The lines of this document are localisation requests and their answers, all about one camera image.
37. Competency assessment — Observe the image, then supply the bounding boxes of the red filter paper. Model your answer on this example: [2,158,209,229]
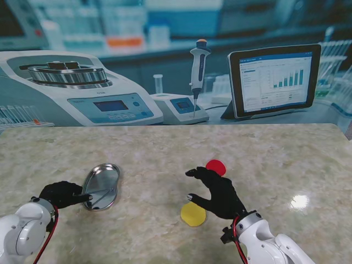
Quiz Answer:
[206,159,227,177]

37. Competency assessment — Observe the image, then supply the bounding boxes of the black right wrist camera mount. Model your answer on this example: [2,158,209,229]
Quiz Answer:
[220,226,235,244]

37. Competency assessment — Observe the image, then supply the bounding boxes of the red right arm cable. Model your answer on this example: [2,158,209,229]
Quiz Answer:
[232,216,249,264]

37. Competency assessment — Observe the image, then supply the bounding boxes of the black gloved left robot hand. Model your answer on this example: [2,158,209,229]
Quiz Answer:
[39,180,94,210]

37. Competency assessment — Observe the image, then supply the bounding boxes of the red left wrist cable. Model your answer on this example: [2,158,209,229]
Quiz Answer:
[32,205,59,264]

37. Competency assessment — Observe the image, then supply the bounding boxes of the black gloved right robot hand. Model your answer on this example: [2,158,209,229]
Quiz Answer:
[185,166,247,221]

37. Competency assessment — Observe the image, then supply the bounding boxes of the round stainless steel tray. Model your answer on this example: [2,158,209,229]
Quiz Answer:
[82,163,121,212]

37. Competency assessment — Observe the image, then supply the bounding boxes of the clear culture dish yellow lid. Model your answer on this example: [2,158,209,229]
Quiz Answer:
[180,202,207,228]

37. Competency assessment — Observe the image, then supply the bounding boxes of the lab scene backdrop poster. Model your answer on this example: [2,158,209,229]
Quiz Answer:
[0,0,352,127]

